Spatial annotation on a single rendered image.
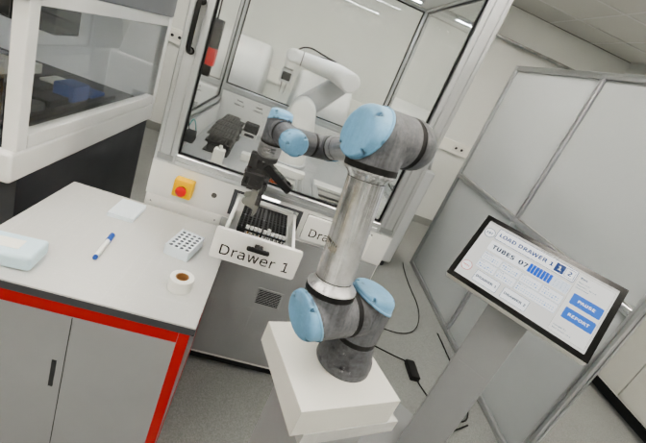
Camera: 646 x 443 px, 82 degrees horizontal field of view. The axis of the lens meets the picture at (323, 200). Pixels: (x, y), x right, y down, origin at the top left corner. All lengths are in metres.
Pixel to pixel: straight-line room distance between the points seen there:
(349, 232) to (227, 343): 1.28
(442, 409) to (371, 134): 1.45
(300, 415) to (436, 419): 1.12
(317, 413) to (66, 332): 0.70
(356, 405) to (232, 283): 0.93
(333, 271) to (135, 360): 0.67
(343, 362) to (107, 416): 0.76
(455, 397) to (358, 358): 0.93
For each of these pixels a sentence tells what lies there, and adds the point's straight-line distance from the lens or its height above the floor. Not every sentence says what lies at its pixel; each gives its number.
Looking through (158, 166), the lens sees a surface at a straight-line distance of 1.57.
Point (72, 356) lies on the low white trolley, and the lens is 1.31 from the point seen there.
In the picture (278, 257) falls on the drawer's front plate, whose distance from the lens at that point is 1.25.
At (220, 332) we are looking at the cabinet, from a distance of 1.92.
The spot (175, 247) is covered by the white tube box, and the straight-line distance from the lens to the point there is 1.32.
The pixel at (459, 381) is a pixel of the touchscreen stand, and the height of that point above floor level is 0.53.
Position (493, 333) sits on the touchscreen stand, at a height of 0.81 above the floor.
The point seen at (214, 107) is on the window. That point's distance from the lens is 1.48.
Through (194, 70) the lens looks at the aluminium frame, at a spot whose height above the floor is 1.31.
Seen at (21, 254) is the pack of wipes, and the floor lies 0.80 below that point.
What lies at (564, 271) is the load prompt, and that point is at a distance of 1.65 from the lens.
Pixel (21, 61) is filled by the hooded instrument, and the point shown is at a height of 1.19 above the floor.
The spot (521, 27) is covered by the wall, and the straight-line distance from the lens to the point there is 5.24.
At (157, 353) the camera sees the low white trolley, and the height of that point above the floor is 0.63.
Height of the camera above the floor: 1.51
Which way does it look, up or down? 20 degrees down
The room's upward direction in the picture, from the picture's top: 23 degrees clockwise
